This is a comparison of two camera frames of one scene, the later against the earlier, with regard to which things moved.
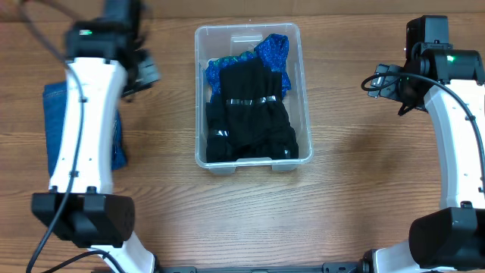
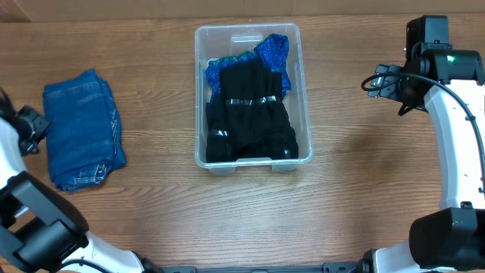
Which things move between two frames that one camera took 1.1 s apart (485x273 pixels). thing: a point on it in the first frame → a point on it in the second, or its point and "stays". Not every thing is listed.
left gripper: (153, 77) → (37, 125)
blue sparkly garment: (271, 49) stays
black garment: (265, 141) stays
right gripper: (386, 92) stays
